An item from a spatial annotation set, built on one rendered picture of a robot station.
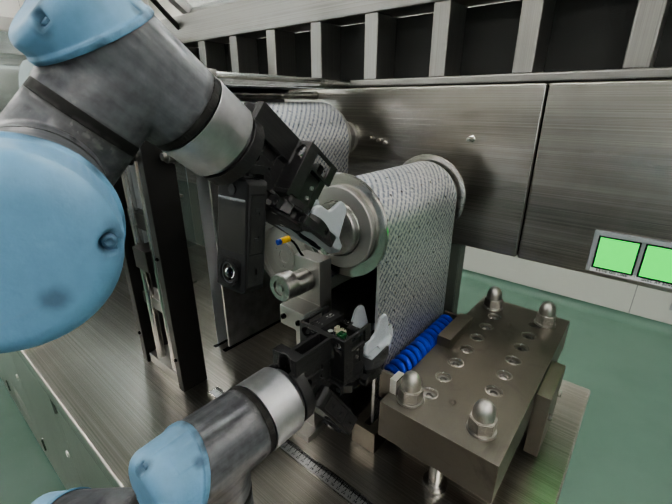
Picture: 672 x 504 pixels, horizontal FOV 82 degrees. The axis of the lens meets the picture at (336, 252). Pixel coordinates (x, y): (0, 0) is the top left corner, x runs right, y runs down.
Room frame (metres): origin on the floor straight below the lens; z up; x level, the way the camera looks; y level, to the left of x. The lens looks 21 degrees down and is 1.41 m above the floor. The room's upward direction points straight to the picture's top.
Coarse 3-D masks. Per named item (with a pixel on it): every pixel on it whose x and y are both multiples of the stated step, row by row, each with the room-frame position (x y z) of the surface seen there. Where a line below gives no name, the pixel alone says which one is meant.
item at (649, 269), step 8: (648, 248) 0.54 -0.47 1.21; (656, 248) 0.53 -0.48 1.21; (664, 248) 0.53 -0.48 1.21; (648, 256) 0.54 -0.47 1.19; (656, 256) 0.53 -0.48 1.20; (664, 256) 0.53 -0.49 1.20; (648, 264) 0.54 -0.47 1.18; (656, 264) 0.53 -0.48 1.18; (664, 264) 0.52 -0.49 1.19; (640, 272) 0.54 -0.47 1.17; (648, 272) 0.53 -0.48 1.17; (656, 272) 0.53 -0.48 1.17; (664, 272) 0.52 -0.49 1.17; (664, 280) 0.52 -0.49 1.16
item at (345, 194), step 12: (324, 192) 0.52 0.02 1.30; (336, 192) 0.50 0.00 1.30; (348, 192) 0.49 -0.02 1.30; (348, 204) 0.49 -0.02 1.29; (360, 204) 0.48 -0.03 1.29; (360, 216) 0.48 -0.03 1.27; (372, 216) 0.47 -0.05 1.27; (360, 228) 0.48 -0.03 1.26; (372, 228) 0.47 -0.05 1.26; (360, 240) 0.48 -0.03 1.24; (372, 240) 0.47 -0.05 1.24; (360, 252) 0.48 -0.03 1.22; (336, 264) 0.50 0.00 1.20; (348, 264) 0.49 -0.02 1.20
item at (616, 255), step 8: (600, 240) 0.58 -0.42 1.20; (608, 240) 0.57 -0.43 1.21; (616, 240) 0.57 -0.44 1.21; (600, 248) 0.58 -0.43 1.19; (608, 248) 0.57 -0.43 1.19; (616, 248) 0.56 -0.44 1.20; (624, 248) 0.56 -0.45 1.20; (632, 248) 0.55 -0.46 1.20; (600, 256) 0.57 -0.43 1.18; (608, 256) 0.57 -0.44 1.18; (616, 256) 0.56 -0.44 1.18; (624, 256) 0.56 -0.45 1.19; (632, 256) 0.55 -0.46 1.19; (600, 264) 0.57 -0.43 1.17; (608, 264) 0.57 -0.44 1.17; (616, 264) 0.56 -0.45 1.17; (624, 264) 0.55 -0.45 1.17; (632, 264) 0.55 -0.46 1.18; (624, 272) 0.55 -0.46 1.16
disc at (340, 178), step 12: (336, 180) 0.51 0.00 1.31; (348, 180) 0.50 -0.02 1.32; (360, 180) 0.49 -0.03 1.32; (360, 192) 0.49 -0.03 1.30; (372, 192) 0.48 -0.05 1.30; (372, 204) 0.48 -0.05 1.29; (384, 216) 0.47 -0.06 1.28; (384, 228) 0.46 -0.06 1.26; (384, 240) 0.46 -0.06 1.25; (372, 252) 0.47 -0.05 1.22; (384, 252) 0.46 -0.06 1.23; (360, 264) 0.49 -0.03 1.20; (372, 264) 0.47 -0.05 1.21
